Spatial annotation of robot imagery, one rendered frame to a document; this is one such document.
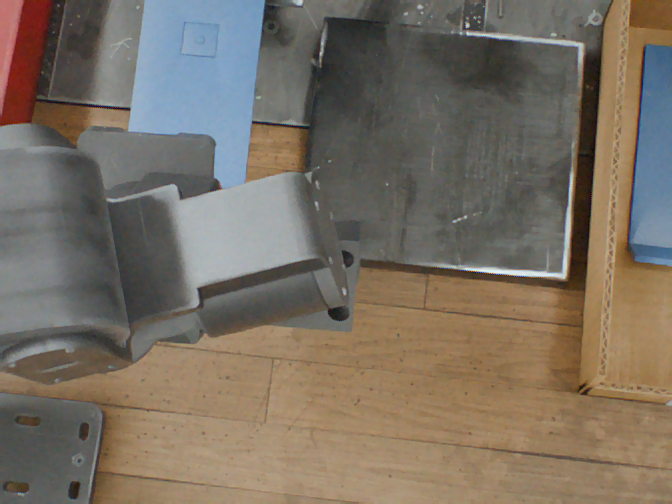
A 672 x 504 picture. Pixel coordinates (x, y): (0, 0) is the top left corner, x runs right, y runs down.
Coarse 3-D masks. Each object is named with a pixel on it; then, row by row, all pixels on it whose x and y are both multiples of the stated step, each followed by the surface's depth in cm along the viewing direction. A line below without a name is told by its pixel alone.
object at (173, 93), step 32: (160, 0) 74; (192, 0) 74; (224, 0) 74; (256, 0) 74; (160, 32) 73; (224, 32) 73; (256, 32) 73; (160, 64) 73; (192, 64) 73; (224, 64) 73; (256, 64) 73; (160, 96) 72; (192, 96) 73; (224, 96) 72; (128, 128) 72; (160, 128) 72; (192, 128) 72; (224, 128) 72; (224, 160) 72
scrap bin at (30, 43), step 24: (0, 0) 84; (24, 0) 78; (48, 0) 83; (0, 24) 83; (24, 24) 78; (48, 24) 83; (0, 48) 83; (24, 48) 79; (0, 72) 82; (24, 72) 79; (0, 96) 76; (24, 96) 80; (0, 120) 76; (24, 120) 80
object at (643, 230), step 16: (656, 48) 81; (656, 64) 81; (656, 80) 81; (656, 96) 81; (640, 112) 80; (656, 112) 80; (640, 128) 80; (656, 128) 80; (640, 144) 80; (656, 144) 80; (640, 160) 79; (656, 160) 79; (640, 176) 79; (656, 176) 79; (640, 192) 79; (656, 192) 79; (640, 208) 79; (656, 208) 79; (640, 224) 78; (656, 224) 78; (640, 240) 78; (656, 240) 78; (640, 256) 75; (656, 256) 75
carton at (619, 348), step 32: (640, 0) 79; (608, 32) 80; (640, 32) 82; (608, 64) 78; (640, 64) 82; (608, 96) 77; (640, 96) 81; (608, 128) 76; (608, 160) 74; (608, 192) 73; (608, 224) 72; (608, 256) 72; (608, 288) 71; (640, 288) 78; (608, 320) 71; (640, 320) 77; (608, 352) 77; (640, 352) 77; (608, 384) 74; (640, 384) 76
